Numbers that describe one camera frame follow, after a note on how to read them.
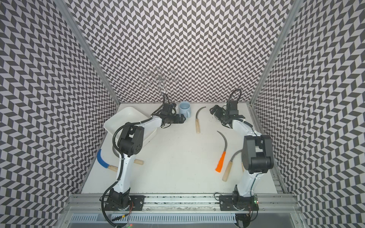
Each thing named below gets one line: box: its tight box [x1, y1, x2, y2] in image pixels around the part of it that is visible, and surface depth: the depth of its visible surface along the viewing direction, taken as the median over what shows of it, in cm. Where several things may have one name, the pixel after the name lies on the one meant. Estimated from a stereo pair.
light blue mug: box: [179, 101, 192, 118], surface depth 108 cm
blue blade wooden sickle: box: [96, 148, 119, 172], surface depth 89 cm
